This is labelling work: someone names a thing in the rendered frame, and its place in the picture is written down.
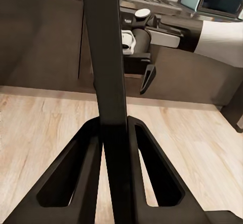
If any poster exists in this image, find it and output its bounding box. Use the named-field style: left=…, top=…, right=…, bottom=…
left=83, top=0, right=131, bottom=224

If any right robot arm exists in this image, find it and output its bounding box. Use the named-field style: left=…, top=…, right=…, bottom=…
left=121, top=9, right=243, bottom=95

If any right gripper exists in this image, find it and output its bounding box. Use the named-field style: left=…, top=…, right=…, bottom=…
left=123, top=35, right=156, bottom=95

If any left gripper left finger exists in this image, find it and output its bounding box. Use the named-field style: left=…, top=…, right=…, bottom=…
left=2, top=116, right=103, bottom=224

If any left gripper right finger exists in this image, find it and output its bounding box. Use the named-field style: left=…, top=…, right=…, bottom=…
left=127, top=116, right=212, bottom=224

